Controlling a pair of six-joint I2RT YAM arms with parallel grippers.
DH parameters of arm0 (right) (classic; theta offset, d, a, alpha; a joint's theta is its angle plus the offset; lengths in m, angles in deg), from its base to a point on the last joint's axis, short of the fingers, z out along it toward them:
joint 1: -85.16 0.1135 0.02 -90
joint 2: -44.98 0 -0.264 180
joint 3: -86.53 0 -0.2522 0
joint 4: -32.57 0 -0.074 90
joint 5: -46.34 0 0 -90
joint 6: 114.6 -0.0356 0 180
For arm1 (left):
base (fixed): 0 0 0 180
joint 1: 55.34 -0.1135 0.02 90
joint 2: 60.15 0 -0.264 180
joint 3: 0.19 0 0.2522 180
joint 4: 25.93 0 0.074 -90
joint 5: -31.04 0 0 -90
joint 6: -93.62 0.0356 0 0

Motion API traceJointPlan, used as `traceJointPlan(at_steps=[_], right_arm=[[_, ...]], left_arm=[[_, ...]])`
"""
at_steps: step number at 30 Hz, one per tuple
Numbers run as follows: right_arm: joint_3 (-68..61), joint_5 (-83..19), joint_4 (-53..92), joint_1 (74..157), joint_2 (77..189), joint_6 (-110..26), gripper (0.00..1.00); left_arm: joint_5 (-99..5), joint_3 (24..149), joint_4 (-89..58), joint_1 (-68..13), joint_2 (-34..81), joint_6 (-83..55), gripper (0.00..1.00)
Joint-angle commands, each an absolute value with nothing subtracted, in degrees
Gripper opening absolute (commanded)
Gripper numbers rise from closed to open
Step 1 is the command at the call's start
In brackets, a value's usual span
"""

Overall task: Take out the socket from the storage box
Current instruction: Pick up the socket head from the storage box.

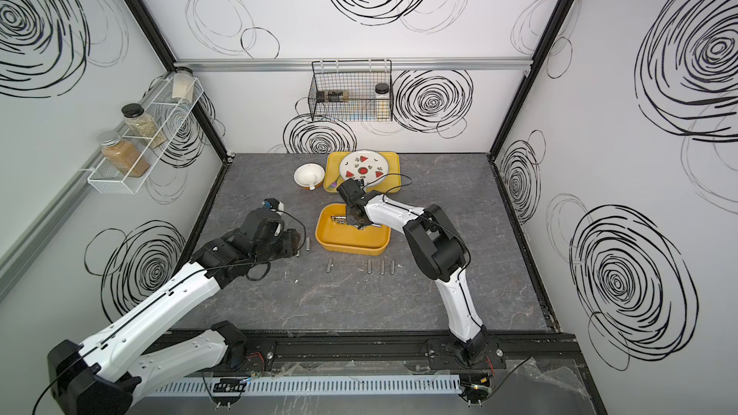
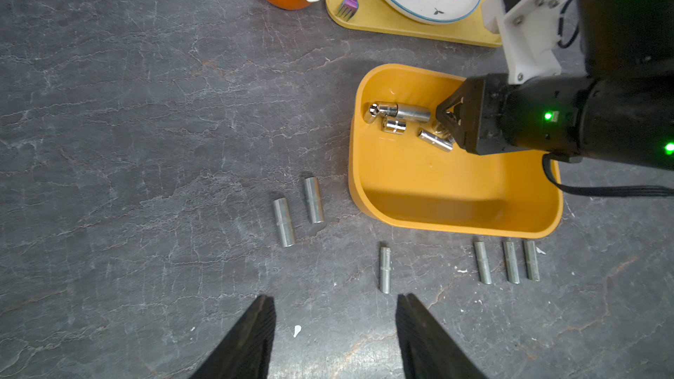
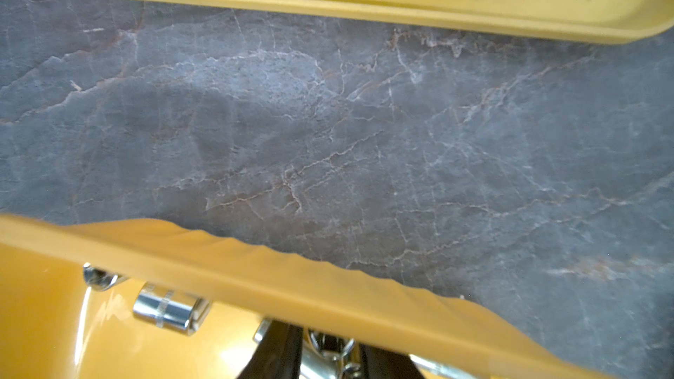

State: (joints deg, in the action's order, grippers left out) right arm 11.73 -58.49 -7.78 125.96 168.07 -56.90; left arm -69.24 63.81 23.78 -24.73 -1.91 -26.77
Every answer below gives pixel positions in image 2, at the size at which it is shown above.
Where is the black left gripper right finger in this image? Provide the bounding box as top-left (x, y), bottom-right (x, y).
top-left (395, 293), bottom-right (486, 379)

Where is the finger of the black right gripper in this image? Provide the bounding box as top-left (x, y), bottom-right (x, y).
top-left (435, 81), bottom-right (470, 147)

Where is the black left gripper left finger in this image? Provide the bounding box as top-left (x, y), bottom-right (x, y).
top-left (191, 295), bottom-right (277, 379)

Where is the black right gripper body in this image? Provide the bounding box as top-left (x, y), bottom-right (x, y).
top-left (463, 74), bottom-right (511, 155)

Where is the thin chrome socket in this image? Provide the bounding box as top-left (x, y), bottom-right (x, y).
top-left (379, 246), bottom-right (391, 294)
top-left (474, 240), bottom-right (493, 285)

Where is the chrome socket slim angled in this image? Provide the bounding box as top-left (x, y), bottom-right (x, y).
top-left (503, 240), bottom-right (521, 284)

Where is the chrome socket slim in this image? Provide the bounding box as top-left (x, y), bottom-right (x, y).
top-left (524, 240), bottom-right (541, 282)

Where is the chrome socket tall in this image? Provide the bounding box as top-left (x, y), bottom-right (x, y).
top-left (304, 177), bottom-right (325, 225)

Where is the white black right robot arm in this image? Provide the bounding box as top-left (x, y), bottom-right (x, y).
top-left (435, 0), bottom-right (673, 170)

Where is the chrome socket big central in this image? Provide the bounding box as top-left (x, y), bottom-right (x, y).
top-left (395, 104), bottom-right (432, 123)

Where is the chrome socket short lower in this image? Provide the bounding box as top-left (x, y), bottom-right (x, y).
top-left (381, 118), bottom-right (407, 134)

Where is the chrome socket short ribbed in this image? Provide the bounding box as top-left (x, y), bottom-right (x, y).
top-left (363, 102), bottom-right (398, 124)

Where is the yellow plastic storage box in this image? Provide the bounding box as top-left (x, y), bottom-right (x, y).
top-left (349, 64), bottom-right (563, 239)

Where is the yellow plastic tray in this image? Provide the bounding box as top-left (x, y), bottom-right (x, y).
top-left (326, 0), bottom-right (502, 47)

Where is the iridescent rainbow fork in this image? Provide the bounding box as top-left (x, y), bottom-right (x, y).
top-left (336, 0), bottom-right (359, 21)

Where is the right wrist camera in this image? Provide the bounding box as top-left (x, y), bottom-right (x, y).
top-left (482, 0), bottom-right (568, 85)

